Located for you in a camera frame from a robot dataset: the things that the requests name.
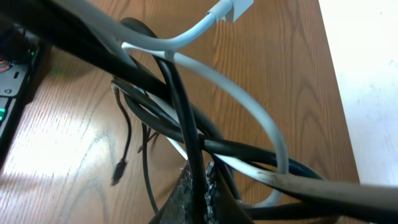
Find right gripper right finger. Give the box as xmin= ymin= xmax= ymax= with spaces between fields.
xmin=205 ymin=162 xmax=253 ymax=224

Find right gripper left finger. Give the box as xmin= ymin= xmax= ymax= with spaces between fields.
xmin=149 ymin=165 xmax=193 ymax=224

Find white usb cable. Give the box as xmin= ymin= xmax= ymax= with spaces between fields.
xmin=55 ymin=0 xmax=290 ymax=208

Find black usb cable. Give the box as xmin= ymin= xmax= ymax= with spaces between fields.
xmin=0 ymin=0 xmax=398 ymax=224

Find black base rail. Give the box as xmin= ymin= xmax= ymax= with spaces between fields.
xmin=1 ymin=26 xmax=47 ymax=165

